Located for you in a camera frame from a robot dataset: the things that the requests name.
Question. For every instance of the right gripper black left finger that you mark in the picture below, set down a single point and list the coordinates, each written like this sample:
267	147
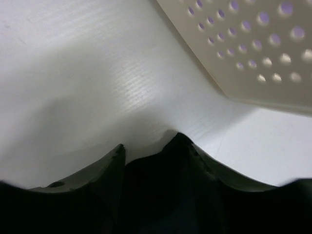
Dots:
109	166

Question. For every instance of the cream plastic laundry basket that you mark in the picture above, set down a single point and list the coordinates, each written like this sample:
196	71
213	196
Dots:
257	51

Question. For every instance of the black t shirt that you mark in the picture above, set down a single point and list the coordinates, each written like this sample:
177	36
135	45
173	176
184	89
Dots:
156	196

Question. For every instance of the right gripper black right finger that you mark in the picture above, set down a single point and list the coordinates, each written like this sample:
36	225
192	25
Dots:
205	170

